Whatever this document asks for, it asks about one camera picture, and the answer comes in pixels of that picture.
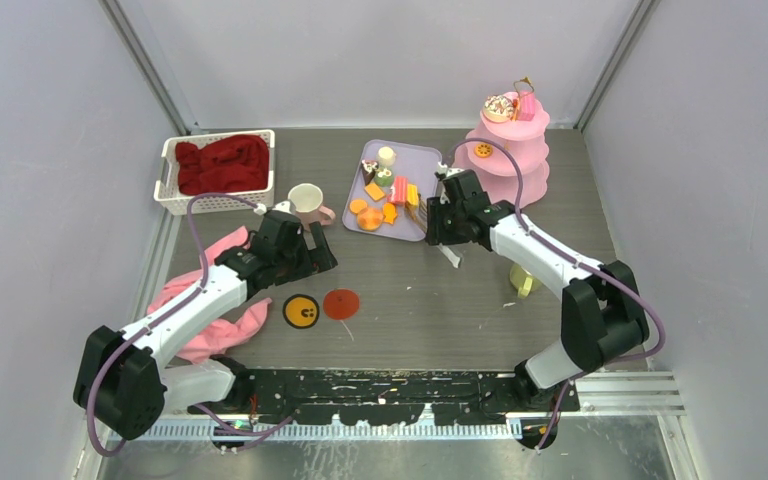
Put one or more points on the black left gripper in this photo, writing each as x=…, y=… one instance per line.
x=312, y=261

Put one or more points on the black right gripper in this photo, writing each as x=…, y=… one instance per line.
x=436, y=233

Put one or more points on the yellow pink layered cake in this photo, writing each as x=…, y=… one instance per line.
x=404, y=193

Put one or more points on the round orange lattice cookie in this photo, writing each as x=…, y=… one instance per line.
x=483, y=150

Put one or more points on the sprinkled donut cake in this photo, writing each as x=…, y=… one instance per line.
x=499, y=109

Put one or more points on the pink square cake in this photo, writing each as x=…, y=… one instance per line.
x=527, y=105

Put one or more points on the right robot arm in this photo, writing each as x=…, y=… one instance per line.
x=601, y=320

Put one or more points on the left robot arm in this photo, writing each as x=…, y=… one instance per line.
x=125, y=379

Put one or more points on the red tomato coaster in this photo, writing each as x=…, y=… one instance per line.
x=341, y=304

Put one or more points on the black yellow face coaster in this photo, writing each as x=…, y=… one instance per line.
x=301, y=311

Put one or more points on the orange round bun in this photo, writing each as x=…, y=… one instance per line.
x=370, y=218

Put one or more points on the round orange flat cookie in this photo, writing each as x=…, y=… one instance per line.
x=357, y=206

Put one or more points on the pink mug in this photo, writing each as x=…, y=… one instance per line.
x=307, y=202

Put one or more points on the orange fish-shaped pastry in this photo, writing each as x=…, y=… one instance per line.
x=390, y=213

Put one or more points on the lavender serving tray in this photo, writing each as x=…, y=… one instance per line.
x=387, y=193

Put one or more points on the pink three-tier cake stand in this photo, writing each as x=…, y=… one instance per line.
x=518, y=170

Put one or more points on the orange square biscuit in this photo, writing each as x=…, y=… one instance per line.
x=375, y=192

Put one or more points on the green round cake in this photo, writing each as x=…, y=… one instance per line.
x=384, y=177

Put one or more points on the yellow-green mug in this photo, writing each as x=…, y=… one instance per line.
x=523, y=282

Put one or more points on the cream cylinder cake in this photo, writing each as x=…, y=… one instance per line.
x=386, y=157

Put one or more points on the chocolate cake slice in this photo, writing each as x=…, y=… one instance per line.
x=368, y=169

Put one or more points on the dark red towel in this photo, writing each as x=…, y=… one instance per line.
x=239, y=163

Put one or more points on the pink cloth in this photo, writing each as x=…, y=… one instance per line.
x=220, y=334

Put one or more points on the white plastic basket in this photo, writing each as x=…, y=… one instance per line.
x=166, y=192

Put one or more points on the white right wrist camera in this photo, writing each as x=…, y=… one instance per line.
x=447, y=178

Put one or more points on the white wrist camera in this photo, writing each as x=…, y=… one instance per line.
x=278, y=208
x=447, y=178

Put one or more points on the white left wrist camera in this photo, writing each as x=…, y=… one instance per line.
x=278, y=208

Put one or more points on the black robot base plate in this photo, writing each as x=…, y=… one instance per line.
x=384, y=397

